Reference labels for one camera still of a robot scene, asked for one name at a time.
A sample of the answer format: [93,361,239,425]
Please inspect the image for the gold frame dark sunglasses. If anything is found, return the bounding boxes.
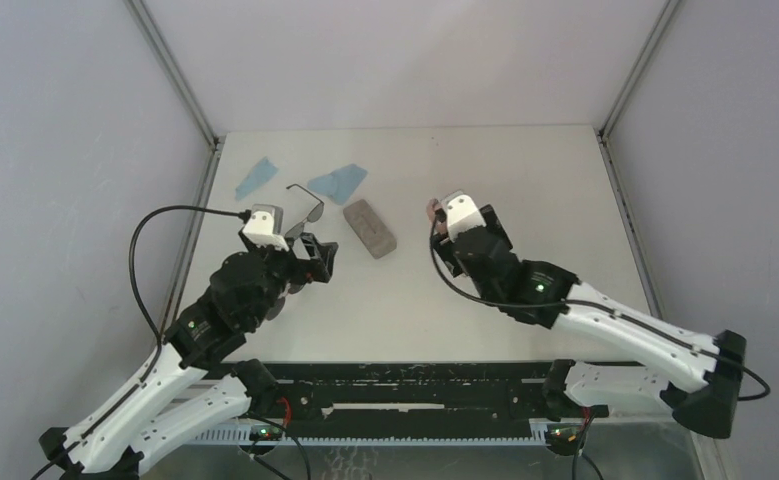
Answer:
[265,285,304,321]

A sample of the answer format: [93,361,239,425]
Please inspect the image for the pink glasses case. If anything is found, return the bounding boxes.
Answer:
[426,198,443,227]

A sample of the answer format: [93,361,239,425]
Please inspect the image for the light blue cleaning cloth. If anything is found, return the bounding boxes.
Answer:
[307,164,368,205]

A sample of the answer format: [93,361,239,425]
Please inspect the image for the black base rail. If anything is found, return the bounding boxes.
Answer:
[196,360,610,440]

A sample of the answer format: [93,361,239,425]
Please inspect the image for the aluminium frame post right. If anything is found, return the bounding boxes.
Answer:
[597,0,684,143]

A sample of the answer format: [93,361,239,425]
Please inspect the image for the black frame grey sunglasses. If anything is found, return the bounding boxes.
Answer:
[284,183,325,241]

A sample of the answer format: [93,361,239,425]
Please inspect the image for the aluminium frame post left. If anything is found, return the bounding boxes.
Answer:
[123,0,219,150]

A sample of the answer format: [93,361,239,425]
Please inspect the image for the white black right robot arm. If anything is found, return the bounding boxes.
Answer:
[428,196,747,439]

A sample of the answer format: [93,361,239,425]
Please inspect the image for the black right camera cable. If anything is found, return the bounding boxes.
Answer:
[428,218,773,403]

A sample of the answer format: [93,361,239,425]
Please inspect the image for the grey marbled glasses case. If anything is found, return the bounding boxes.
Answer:
[342,199,397,259]

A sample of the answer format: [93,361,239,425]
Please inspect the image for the small light blue cloth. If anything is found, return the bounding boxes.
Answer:
[234,156,279,201]

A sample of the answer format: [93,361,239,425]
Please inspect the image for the aluminium frame post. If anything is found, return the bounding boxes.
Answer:
[123,0,219,150]
[597,0,684,143]

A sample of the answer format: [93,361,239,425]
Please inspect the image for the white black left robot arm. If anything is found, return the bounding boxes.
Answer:
[39,233,339,479]

